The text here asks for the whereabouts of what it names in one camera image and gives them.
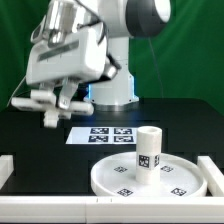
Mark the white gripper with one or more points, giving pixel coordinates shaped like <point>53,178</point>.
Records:
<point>80,57</point>

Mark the white cross-shaped table base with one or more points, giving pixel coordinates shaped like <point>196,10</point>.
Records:
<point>45,101</point>

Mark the white round table top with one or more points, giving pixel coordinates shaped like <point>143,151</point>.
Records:
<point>131,175</point>

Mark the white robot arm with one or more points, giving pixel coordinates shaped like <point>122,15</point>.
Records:
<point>117,21</point>

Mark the white marker sheet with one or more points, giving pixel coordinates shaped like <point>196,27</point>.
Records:
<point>102,135</point>

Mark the white left fence block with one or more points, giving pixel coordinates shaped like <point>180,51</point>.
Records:
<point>6,168</point>

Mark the white front fence rail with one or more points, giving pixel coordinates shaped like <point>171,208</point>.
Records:
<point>90,210</point>

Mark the white fence rail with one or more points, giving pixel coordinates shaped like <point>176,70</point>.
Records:
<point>213,175</point>
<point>90,210</point>

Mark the white right fence rail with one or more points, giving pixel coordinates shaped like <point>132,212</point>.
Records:
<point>213,175</point>

